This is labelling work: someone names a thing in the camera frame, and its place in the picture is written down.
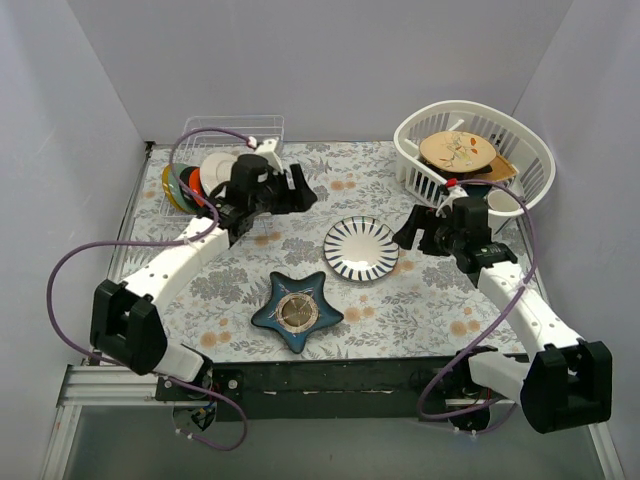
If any blue star-shaped plate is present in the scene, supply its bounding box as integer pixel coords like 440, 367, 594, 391
251, 271, 344, 354

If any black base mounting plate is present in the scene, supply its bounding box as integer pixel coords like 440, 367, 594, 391
154, 355, 514, 421

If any white plastic slatted basket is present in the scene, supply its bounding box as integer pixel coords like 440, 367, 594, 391
393, 100, 556, 209

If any dark brown plate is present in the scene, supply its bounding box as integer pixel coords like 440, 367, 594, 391
179, 166, 196, 203

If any orange red round plate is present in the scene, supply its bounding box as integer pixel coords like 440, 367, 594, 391
188, 167, 206, 207

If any blue floral green plate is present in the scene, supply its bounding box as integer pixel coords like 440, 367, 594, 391
169, 170, 194, 214

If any floral table mat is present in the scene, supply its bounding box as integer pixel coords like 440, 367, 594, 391
92, 140, 544, 362

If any white wire dish rack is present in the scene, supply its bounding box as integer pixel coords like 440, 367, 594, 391
161, 115, 284, 221

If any white cup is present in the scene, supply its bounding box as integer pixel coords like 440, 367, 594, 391
486, 189, 522, 218

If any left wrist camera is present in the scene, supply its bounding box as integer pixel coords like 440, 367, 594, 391
247, 136, 283, 172

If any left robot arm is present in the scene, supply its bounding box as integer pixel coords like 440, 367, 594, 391
90, 154, 317, 400

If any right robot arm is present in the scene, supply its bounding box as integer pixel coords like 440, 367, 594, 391
393, 197, 613, 434

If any beige floral round plate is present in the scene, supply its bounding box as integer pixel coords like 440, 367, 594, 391
419, 131, 497, 173

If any yellow patterned round plate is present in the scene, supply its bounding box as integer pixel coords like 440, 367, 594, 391
161, 165, 183, 211

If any white blue-striped plate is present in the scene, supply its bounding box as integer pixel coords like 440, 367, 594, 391
323, 216, 399, 282

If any tan fan-shaped plate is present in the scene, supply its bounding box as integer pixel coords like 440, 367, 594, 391
470, 154, 519, 184

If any aluminium frame rail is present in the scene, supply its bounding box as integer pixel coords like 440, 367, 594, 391
42, 363, 624, 480

